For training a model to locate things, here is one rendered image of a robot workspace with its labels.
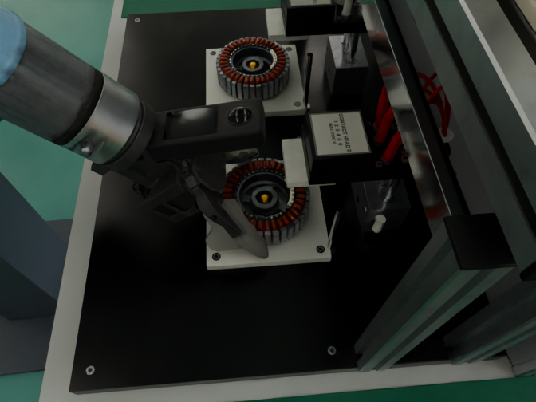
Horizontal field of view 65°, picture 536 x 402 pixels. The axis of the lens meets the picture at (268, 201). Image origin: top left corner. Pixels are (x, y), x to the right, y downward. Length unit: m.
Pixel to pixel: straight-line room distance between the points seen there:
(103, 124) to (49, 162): 1.38
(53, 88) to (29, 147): 1.48
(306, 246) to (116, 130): 0.26
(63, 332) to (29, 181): 1.21
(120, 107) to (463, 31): 0.27
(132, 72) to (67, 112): 0.39
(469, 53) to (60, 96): 0.29
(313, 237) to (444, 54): 0.31
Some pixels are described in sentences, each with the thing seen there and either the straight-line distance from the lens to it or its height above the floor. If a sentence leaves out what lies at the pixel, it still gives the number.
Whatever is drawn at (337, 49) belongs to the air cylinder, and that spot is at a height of 0.82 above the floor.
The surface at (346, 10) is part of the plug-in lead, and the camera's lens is 0.62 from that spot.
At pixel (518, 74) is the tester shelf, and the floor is 1.12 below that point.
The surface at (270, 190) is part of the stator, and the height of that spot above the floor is 0.81.
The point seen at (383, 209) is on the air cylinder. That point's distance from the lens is 0.51.
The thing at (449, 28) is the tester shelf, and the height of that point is 1.10.
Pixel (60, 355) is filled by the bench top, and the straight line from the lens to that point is 0.56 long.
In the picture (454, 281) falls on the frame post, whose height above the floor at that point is 1.03.
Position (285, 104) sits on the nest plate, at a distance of 0.66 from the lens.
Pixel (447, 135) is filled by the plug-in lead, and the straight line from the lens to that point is 0.45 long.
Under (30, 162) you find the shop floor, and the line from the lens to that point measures 1.79.
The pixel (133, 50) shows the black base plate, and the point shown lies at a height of 0.77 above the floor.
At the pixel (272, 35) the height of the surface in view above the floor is 0.88.
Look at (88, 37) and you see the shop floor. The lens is 2.23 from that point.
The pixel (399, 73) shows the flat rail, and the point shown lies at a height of 1.04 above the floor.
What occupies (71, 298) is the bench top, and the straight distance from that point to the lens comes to 0.58.
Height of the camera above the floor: 1.25
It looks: 58 degrees down
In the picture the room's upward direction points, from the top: straight up
